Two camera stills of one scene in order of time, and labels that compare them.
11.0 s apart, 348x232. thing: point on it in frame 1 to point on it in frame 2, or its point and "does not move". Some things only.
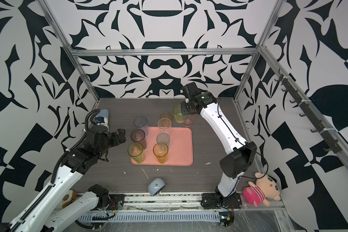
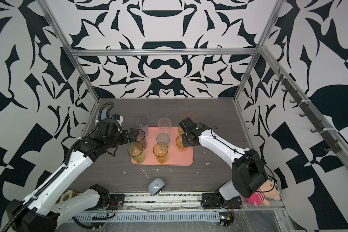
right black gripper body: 186,108 to 186,140
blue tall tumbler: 141,123 does not move
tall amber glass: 160,150 does not move
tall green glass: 136,150 does not move
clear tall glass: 164,125 does not move
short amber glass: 166,115 to 179,142
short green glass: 180,118 to 180,130
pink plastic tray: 180,152 does not move
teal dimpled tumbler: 163,137 does not move
